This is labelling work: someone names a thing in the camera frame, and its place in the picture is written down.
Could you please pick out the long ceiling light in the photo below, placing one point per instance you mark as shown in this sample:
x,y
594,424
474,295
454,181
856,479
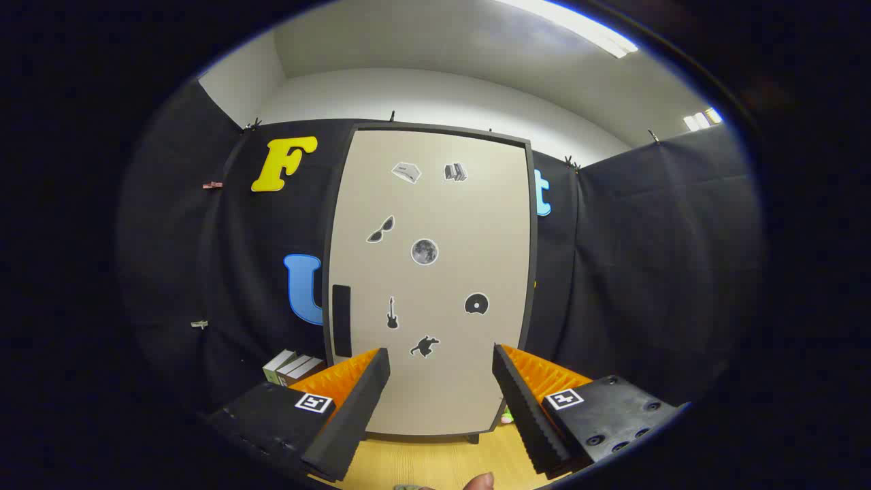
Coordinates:
x,y
592,30

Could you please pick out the small bright ceiling lamp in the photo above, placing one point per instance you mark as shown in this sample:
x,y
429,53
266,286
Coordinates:
x,y
701,120

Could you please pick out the dark grey cabinet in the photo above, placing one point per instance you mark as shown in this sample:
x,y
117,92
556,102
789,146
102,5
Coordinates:
x,y
532,272

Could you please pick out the black backdrop cloth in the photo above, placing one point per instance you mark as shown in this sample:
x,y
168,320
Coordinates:
x,y
646,258

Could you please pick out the translucent green round container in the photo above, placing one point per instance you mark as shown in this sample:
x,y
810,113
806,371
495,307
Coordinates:
x,y
507,416

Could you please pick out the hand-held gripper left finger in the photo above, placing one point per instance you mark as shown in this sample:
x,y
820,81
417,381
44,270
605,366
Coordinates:
x,y
354,415

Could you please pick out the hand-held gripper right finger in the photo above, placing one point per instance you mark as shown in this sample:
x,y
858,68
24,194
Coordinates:
x,y
524,415

